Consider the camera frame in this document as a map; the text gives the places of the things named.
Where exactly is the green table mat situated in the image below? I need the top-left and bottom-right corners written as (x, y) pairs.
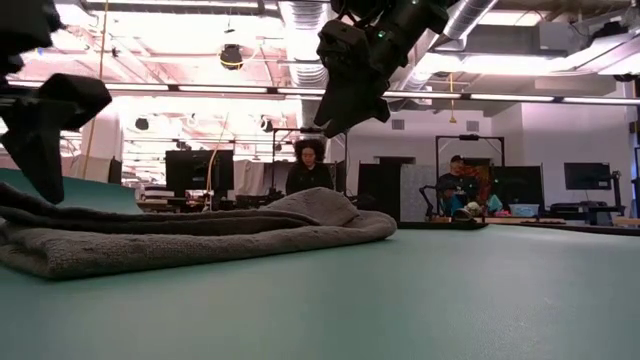
top-left (0, 167), bottom-right (640, 360)

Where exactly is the ceiling light strip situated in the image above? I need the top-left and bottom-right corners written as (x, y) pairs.
top-left (4, 79), bottom-right (640, 106)

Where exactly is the silver ceiling duct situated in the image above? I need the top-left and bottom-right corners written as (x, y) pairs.
top-left (277, 0), bottom-right (334, 131)
top-left (399, 0), bottom-right (501, 96)

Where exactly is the wooden work table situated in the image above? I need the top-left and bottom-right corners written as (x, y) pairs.
top-left (399, 214), bottom-right (640, 237)

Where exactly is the black monitor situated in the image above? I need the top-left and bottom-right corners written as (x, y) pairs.
top-left (492, 164), bottom-right (545, 206)
top-left (563, 162), bottom-right (614, 191)
top-left (164, 148), bottom-right (235, 201)

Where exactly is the black partition panel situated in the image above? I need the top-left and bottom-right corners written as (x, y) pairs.
top-left (357, 162), bottom-right (401, 221)

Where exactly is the person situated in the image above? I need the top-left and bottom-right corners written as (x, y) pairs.
top-left (436, 153), bottom-right (496, 219)
top-left (284, 138), bottom-right (335, 196)

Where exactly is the grey partition panel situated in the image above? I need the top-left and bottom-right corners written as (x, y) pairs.
top-left (399, 163), bottom-right (439, 224)

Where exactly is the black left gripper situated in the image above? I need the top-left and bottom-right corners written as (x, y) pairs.
top-left (0, 73), bottom-right (114, 206)

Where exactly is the grey towel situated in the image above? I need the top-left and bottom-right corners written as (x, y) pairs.
top-left (0, 180), bottom-right (399, 280)

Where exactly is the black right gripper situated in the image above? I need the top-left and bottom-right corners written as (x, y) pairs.
top-left (312, 53), bottom-right (401, 139)

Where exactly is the black ceiling dome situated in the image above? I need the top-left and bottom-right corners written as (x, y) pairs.
top-left (219, 43), bottom-right (245, 71)

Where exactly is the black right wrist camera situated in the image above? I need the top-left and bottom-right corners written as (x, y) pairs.
top-left (315, 19), bottom-right (375, 70)

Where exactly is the blue plastic bin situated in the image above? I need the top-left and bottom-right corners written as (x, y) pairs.
top-left (509, 202), bottom-right (541, 219)

